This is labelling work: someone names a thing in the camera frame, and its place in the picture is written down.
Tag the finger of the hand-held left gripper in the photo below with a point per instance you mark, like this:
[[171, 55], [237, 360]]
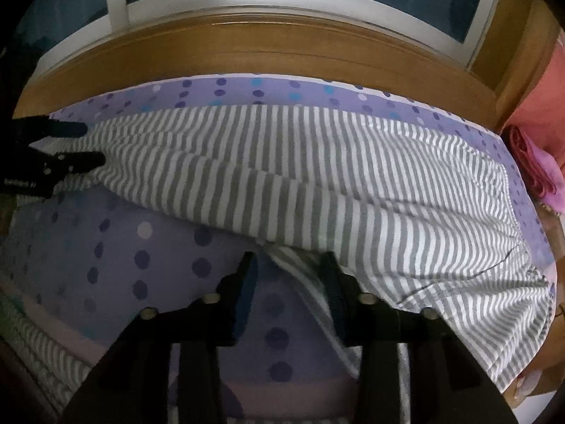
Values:
[[79, 161], [62, 129]]

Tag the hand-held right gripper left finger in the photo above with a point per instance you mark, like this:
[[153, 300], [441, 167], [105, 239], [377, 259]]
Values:
[[245, 291]]

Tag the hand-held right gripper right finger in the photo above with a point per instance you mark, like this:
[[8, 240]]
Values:
[[335, 296]]

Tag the grey white striped top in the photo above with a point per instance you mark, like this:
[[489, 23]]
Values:
[[309, 163]]

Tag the grey striped sweater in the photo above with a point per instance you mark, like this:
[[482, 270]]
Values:
[[44, 349]]

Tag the purple dotted heart bedsheet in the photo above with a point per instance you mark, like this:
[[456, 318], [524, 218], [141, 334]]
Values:
[[154, 251]]

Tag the wooden bed headboard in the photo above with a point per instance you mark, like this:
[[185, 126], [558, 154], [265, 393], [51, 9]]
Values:
[[265, 53]]

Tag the magenta folded cloth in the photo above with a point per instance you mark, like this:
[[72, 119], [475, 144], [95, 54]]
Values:
[[538, 172]]

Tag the white framed window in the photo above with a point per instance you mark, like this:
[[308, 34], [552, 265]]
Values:
[[265, 2]]

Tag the pink curtain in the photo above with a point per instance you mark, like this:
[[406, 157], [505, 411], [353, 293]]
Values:
[[547, 97]]

